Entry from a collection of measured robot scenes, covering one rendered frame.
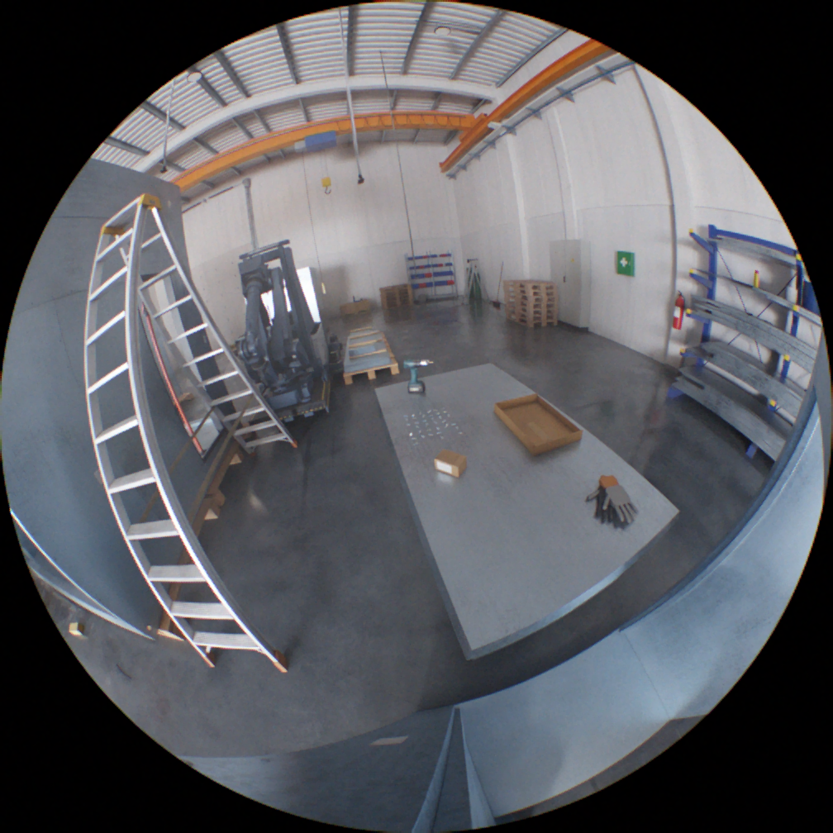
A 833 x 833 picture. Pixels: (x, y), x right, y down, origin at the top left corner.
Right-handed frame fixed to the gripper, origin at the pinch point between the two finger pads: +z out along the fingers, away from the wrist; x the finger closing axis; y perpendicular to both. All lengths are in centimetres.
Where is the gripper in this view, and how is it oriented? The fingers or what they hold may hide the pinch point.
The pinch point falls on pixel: (266, 378)
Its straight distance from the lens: 259.6
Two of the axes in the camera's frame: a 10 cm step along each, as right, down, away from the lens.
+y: -9.6, 2.4, -1.6
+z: 0.2, 6.1, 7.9
